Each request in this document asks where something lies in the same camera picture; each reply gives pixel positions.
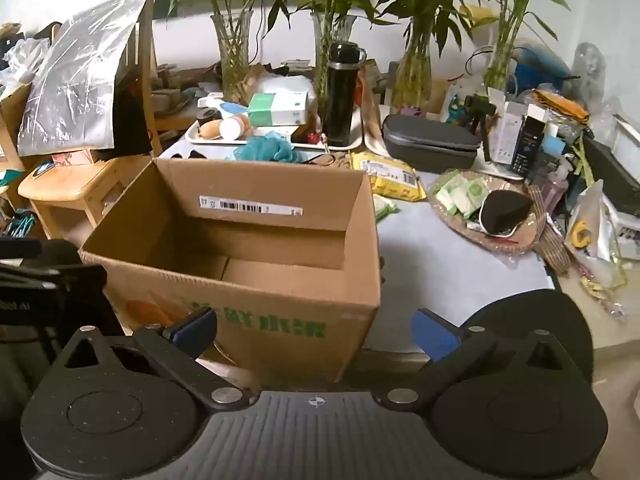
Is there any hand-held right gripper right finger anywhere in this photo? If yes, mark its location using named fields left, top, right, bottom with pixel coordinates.
left=385, top=309, right=586, bottom=407

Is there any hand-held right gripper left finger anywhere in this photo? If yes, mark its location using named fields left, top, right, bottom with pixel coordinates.
left=52, top=307, right=258, bottom=408

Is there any brown cardboard box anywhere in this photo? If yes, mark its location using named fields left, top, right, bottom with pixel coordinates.
left=79, top=156, right=383, bottom=383

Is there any pale green packet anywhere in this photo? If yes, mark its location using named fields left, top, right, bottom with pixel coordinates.
left=372, top=195, right=401, bottom=222

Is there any teal mesh bath loofah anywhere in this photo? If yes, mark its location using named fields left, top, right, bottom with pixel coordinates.
left=227, top=131, right=297, bottom=164

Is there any dark cloth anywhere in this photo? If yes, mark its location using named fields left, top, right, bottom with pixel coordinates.
left=0, top=340, right=56, bottom=431

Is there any wooden chair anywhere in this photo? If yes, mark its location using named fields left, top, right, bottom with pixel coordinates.
left=17, top=0, right=162, bottom=241

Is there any pink patterned box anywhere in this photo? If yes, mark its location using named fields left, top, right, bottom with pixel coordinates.
left=50, top=149, right=108, bottom=166

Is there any green white wipe sachet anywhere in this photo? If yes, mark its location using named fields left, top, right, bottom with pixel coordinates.
left=462, top=176, right=489, bottom=211
left=435, top=174, right=462, bottom=207
left=451, top=189, right=477, bottom=219

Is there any woven straw basket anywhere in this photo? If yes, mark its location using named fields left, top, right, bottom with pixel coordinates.
left=427, top=169, right=546, bottom=252

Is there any black triangular pouch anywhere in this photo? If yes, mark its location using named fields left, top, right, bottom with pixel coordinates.
left=479, top=190, right=535, bottom=237

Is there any woven straw mat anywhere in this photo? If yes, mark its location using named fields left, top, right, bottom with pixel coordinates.
left=530, top=185, right=573, bottom=276

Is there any clear plastic bag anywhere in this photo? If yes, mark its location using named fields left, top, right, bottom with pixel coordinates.
left=0, top=35, right=51, bottom=86
left=565, top=180, right=628, bottom=281

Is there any pink clear bottle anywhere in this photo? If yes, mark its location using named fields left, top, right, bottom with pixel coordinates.
left=537, top=162, right=571, bottom=216

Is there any white plastic tray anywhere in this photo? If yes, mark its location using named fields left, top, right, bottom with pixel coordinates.
left=184, top=105, right=363, bottom=151
left=363, top=105, right=526, bottom=181

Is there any grey zip case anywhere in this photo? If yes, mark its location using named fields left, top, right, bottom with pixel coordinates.
left=382, top=114, right=482, bottom=172

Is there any cluttered wooden side table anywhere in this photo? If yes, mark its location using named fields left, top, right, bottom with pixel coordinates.
left=150, top=60, right=226, bottom=133

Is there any white lid cosmetic jar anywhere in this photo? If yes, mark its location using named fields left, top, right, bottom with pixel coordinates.
left=220, top=116, right=247, bottom=140

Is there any black product carton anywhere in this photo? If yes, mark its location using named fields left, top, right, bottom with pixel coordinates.
left=510, top=115, right=547, bottom=178

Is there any white product carton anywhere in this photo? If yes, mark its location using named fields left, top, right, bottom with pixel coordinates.
left=492, top=100, right=526, bottom=163

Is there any blue product carton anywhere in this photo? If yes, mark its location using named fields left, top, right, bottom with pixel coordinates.
left=542, top=135, right=568, bottom=161

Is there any white blue lotion bottle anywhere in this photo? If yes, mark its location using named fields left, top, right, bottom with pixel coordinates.
left=197, top=95, right=248, bottom=117

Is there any colourful printed pouch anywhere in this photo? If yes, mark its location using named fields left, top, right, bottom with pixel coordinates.
left=446, top=95, right=468, bottom=123

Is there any black mini tripod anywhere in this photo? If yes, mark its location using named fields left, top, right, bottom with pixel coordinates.
left=460, top=94, right=497, bottom=163

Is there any green white tissue box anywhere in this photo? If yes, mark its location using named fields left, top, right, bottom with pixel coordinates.
left=248, top=91, right=310, bottom=128

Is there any black device box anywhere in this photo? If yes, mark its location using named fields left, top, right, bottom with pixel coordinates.
left=582, top=135, right=640, bottom=211

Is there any black thermos bottle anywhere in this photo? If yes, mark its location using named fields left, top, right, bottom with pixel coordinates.
left=322, top=41, right=367, bottom=147

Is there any white shopping bag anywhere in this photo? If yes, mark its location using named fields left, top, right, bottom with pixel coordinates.
left=440, top=77, right=476, bottom=116

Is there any brown paper bag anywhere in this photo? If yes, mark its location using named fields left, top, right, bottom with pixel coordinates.
left=357, top=60, right=384, bottom=126
left=240, top=63, right=267, bottom=103

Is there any white plastic bag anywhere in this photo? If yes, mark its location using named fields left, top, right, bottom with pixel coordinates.
left=257, top=75, right=316, bottom=98

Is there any orange yellow folded cloth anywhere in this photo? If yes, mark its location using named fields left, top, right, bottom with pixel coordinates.
left=532, top=89, right=588, bottom=121

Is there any glass vase with lucky bamboo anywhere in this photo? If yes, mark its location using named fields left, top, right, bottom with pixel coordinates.
left=460, top=0, right=598, bottom=92
left=270, top=0, right=401, bottom=121
left=150, top=0, right=281, bottom=103
left=370, top=0, right=496, bottom=111

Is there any blue plastic bag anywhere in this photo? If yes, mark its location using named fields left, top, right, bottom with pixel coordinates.
left=515, top=45, right=571, bottom=79

